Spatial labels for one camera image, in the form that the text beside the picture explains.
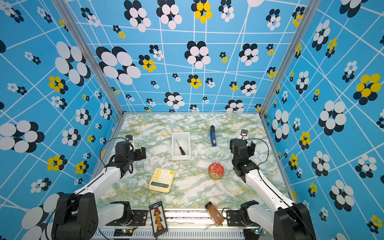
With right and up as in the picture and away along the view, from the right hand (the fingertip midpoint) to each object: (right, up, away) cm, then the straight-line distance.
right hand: (245, 141), depth 83 cm
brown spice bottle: (-18, -35, -11) cm, 41 cm away
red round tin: (-16, -18, +4) cm, 24 cm away
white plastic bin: (-37, -1, +21) cm, 42 cm away
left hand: (-63, -5, +7) cm, 64 cm away
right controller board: (-1, -43, -13) cm, 45 cm away
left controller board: (-63, -44, -11) cm, 78 cm away
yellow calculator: (-47, -23, +2) cm, 52 cm away
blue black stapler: (-16, +1, +20) cm, 25 cm away
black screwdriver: (-37, -8, +15) cm, 41 cm away
